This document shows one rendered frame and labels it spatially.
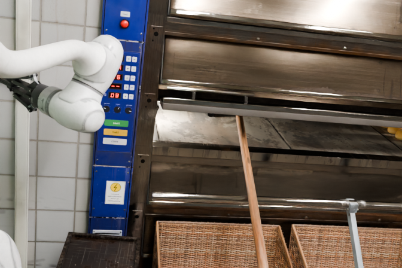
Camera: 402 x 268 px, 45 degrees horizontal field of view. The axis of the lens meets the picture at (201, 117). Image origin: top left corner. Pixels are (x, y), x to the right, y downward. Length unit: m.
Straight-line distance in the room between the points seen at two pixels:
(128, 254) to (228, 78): 0.77
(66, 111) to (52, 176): 0.66
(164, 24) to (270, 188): 0.85
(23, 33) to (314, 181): 1.34
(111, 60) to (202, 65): 0.54
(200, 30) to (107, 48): 0.51
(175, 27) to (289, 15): 0.43
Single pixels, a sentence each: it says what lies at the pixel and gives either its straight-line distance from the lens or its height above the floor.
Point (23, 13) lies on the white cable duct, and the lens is 1.80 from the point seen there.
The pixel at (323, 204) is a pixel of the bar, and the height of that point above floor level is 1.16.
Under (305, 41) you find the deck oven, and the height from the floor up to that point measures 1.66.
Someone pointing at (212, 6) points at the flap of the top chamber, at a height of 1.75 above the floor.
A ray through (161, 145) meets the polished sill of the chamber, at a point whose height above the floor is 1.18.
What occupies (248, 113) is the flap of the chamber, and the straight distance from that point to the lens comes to 1.78.
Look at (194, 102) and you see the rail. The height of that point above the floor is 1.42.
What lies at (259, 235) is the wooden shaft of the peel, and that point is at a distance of 1.51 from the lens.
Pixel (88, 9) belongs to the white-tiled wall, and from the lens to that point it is 1.78.
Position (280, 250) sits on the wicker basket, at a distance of 2.17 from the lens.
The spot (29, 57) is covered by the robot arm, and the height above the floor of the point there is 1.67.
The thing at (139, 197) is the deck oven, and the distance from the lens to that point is 2.04.
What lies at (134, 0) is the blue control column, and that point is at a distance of 1.75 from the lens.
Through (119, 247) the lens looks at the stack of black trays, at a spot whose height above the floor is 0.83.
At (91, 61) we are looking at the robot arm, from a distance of 1.36.
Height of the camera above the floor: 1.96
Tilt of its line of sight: 20 degrees down
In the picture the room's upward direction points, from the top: 8 degrees clockwise
